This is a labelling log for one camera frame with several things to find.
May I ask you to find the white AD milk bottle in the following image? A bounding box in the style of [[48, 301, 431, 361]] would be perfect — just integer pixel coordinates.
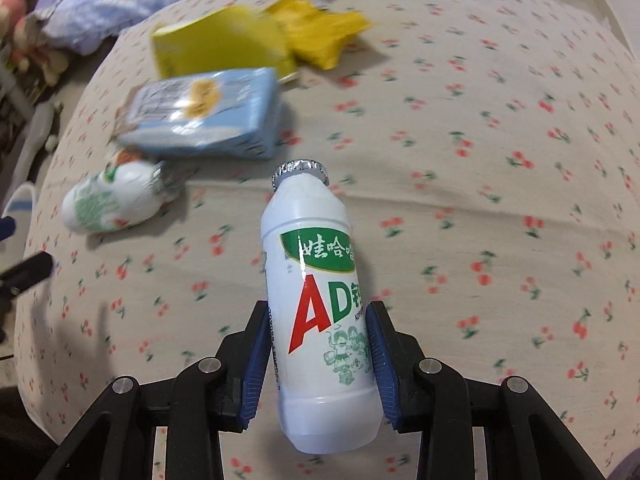
[[260, 159, 382, 455], [61, 160, 183, 234]]

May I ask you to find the yellow snack wrapper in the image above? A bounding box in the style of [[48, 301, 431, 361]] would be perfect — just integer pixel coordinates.
[[265, 0, 371, 70]]

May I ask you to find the white round trash bin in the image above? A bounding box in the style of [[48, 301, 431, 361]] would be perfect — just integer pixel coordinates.
[[1, 182, 37, 270]]

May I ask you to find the plush toy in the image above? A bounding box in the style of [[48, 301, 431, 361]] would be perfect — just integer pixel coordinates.
[[1, 0, 68, 87]]

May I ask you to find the light blue snack box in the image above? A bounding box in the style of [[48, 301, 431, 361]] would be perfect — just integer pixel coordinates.
[[112, 67, 282, 159]]

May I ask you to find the cherry print bed sheet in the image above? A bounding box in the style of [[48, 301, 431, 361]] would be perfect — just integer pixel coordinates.
[[14, 0, 640, 480]]

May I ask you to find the yellow carton box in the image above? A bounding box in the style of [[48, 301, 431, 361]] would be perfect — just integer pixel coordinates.
[[151, 6, 298, 82]]

